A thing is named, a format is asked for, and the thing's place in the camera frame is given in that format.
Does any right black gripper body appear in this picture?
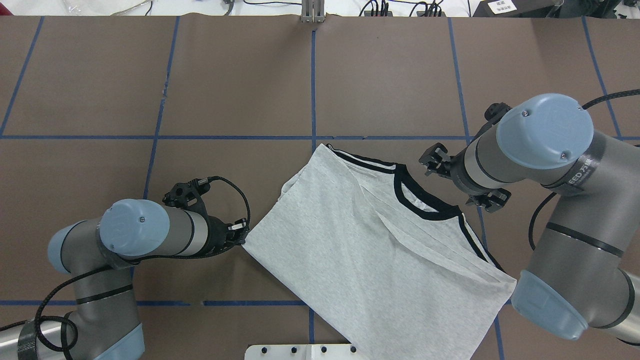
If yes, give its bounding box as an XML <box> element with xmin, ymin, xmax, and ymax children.
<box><xmin>418</xmin><ymin>102</ymin><xmax>512</xmax><ymax>213</ymax></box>

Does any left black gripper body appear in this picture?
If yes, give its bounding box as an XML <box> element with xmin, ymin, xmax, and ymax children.
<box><xmin>162</xmin><ymin>177</ymin><xmax>250</xmax><ymax>256</ymax></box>

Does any grey cartoon print t-shirt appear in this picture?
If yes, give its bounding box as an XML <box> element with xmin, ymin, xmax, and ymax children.
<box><xmin>243</xmin><ymin>144</ymin><xmax>517</xmax><ymax>360</ymax></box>

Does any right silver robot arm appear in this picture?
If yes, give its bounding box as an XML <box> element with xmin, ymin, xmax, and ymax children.
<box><xmin>419</xmin><ymin>89</ymin><xmax>640</xmax><ymax>348</ymax></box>

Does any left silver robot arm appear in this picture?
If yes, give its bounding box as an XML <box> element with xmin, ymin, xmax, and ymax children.
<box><xmin>1</xmin><ymin>176</ymin><xmax>251</xmax><ymax>360</ymax></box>

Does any black box with label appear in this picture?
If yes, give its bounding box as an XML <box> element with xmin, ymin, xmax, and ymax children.
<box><xmin>471</xmin><ymin>0</ymin><xmax>561</xmax><ymax>18</ymax></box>

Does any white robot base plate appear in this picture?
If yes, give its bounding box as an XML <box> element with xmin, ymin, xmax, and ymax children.
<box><xmin>244</xmin><ymin>344</ymin><xmax>366</xmax><ymax>360</ymax></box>

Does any black cable bundle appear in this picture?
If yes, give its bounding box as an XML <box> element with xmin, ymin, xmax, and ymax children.
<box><xmin>359</xmin><ymin>0</ymin><xmax>446</xmax><ymax>18</ymax></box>

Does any aluminium frame post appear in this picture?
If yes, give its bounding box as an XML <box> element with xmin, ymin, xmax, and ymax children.
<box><xmin>301</xmin><ymin>0</ymin><xmax>326</xmax><ymax>24</ymax></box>

